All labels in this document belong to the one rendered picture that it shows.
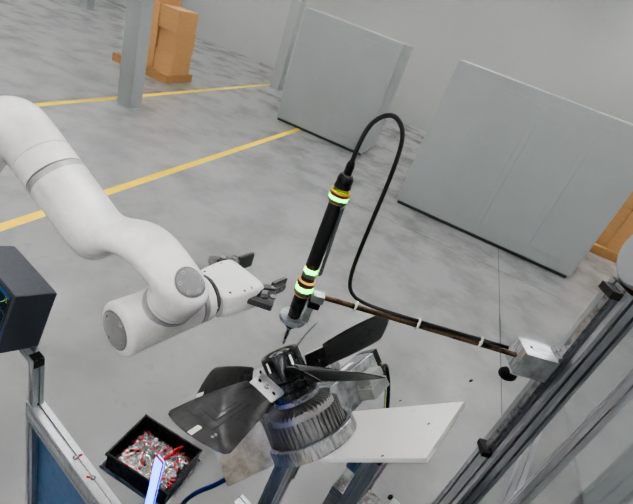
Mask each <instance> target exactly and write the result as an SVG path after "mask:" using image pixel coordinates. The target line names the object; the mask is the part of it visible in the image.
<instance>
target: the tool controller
mask: <svg viewBox="0 0 633 504"><path fill-rule="evenodd" d="M56 295H57V293H56V291H55V290H54V289H53V288H52V287H51V286H50V285H49V284H48V282H47V281H46V280H45V279H44V278H43V277H42V276H41V275H40V274H39V273H38V271H37V270H36V269H35V268H34V267H33V266H32V265H31V264H30V263H29V261H28V260H27V259H26V258H25V257H24V256H23V255H22V254H21V253H20V251H19V250H18V249H17V248H16V247H15V246H0V353H5V352H11V351H16V350H21V349H26V348H31V347H33V346H36V347H37V346H38V345H39V342H40V339H41V336H42V334H43V331H44V328H45V325H46V323H47V320H48V317H49V314H50V311H51V309H52V306H53V303H54V300H55V298H56Z"/></svg>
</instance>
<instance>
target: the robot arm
mask: <svg viewBox="0 0 633 504"><path fill-rule="evenodd" d="M7 164H8V166H9V167H10V168H11V170H12V171H13V172H14V173H15V175H16V176H17V178H18V179H19V180H20V182H21V183H22V184H23V186H24V187H25V188H26V190H27V191H28V192H29V194H30V195H31V196H32V198H33V199H34V200H35V202H36V203H37V204H38V206H39V207H40V208H41V210H42V211H43V212H44V214H45V215H46V216H47V217H48V219H49V220H50V221H51V223H52V224H53V225H54V227H55V228H56V229H57V231H58V232H59V233H60V234H61V236H62V237H63V238H64V240H65V241H66V242H67V244H68V245H69V246H70V247H71V248H72V249H73V250H74V251H75V252H76V253H77V254H78V255H79V256H81V257H83V258H85V259H89V260H100V259H103V258H106V257H108V256H110V255H112V254H116V255H118V256H120V257H122V258H123V259H125V260H126V261H127V262H129V263H130V264H131V265H132V266H133V267H134V268H135V269H136V270H137V271H138V272H139V274H140V275H141V276H142V277H143V278H144V279H145V281H146V282H147V283H148V285H149V286H148V287H147V288H145V289H143V290H141V291H139V292H136V293H133V294H130V295H127V296H124V297H121V298H118V299H115V300H112V301H110V302H108V303H107V304H106V305H105V306H104V308H103V311H102V325H103V329H104V332H105V335H106V337H107V339H108V341H109V343H110V344H111V346H112V347H113V348H114V349H115V351H117V352H118V353H119V354H121V355H123V356H131V355H134V354H136V353H138V352H140V351H143V350H145V349H147V348H149V347H151V346H154V345H156V344H158V343H160V342H163V341H165V340H167V339H169V338H171V337H174V336H176V335H178V334H180V333H183V332H185V331H187V330H189V329H191V328H194V327H196V326H198V325H200V324H203V323H205V322H207V321H209V320H211V319H213V318H214V316H216V317H217V318H219V317H226V316H230V315H234V314H237V313H240V312H243V311H246V310H249V309H251V308H253V307H255V306H256V307H259V308H262V309H265V310H268V311H271V310H272V307H273V305H274V302H275V299H276V294H279V293H281V292H283V291H284V290H285V288H286V282H287V279H288V278H286V277H282V278H280V279H278V280H275V281H273V282H272V283H271V285H270V284H262V283H261V282H260V281H259V280H258V279H257V278H256V277H254V276H253V275H252V274H251V273H249V272H248V271H247V270H245V269H244V268H247V267H250V266H251V265H252V262H253V259H254V253H253V252H250V253H247V254H244V255H241V256H239V257H237V256H236V255H233V256H232V257H229V256H224V255H222V256H220V257H219V256H209V260H208V263H209V266H208V267H206V268H204V269H202V270H200V269H199V267H198V266H197V265H196V263H195V262H194V260H193V259H192V258H191V256H190V255H189V254H188V253H187V251H186V250H185V249H184V248H183V246H182V245H181V244H180V243H179V242H178V241H177V239H176V238H175V237H174V236H173V235H172V234H170V233H169V232H168V231H167V230H165V229H164V228H162V227H161V226H159V225H157V224H154V223H152V222H149V221H145V220H140V219H134V218H128V217H125V216H123V215H122V214H121V213H120V212H119V211H118V210H117V208H116V207H115V206H114V204H113V203H112V202H111V200H110V199H109V198H108V196H107V195H106V193H105V192H104V191H103V189H102V188H101V186H100V185H99V184H98V182H97V181H96V179H95V178H94V177H93V175H92V174H91V173H90V171H89V170H88V168H87V167H86V166H85V164H84V163H83V162H82V160H81V159H80V158H79V156H78V155H77V154H76V152H75V151H74V150H73V148H72V147H71V146H70V144H69V143H68V141H67V140H66V139H65V137H64V136H63V135H62V133H61V132H60V131H59V129H58V128H57V127H56V126H55V124H54V123H53V122H52V120H51V119H50V118H49V117H48V116H47V114H46V113H45V112H44V111H43V110H42V109H40V108H39V107H38V106H37V105H35V104H34V103H32V102H30V101H28V100H26V99H24V98H20V97H16V96H0V172H1V171H2V170H3V168H4V167H5V166H6V165H7ZM262 290H268V292H267V294H264V293H262Z"/></svg>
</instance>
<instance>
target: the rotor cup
mask: <svg viewBox="0 0 633 504"><path fill-rule="evenodd" d="M278 352H283V353H281V354H279V355H276V354H277V353H278ZM290 354H291V357H292V359H293V362H294V364H293V365H295V364H299V365H306V364H305V361H304V359H303V356H302V354H301V351H300V349H299V346H298V345H297V344H291V345H287V346H284V347H282V348H279V349H277V350H275V351H273V352H271V353H269V354H267V355H266V356H264V357H263V358H262V359H261V363H262V366H263V368H264V371H265V373H266V375H267V376H268V377H269V378H270V379H271V380H272V381H273V382H274V383H275V384H276V385H278V386H279V387H280V388H281V389H282V390H283V391H284V393H285V394H284V395H283V396H281V397H280V398H279V399H277V400H276V401H275V402H273V403H274V404H282V403H286V402H290V401H292V400H295V399H297V398H299V397H301V396H303V395H305V394H307V393H308V392H310V391H311V390H312V389H314V388H315V387H316V385H317V382H309V381H307V380H305V379H304V380H303V381H302V380H299V379H298V377H299V376H297V375H296V374H294V373H292V372H290V371H288V370H286V369H284V368H285V367H287V366H293V365H292V363H291V361H290V358H289V356H288V355H290ZM266 364H268V366H269V368H270V371H271V373H269V371H268V368H267V366H266Z"/></svg>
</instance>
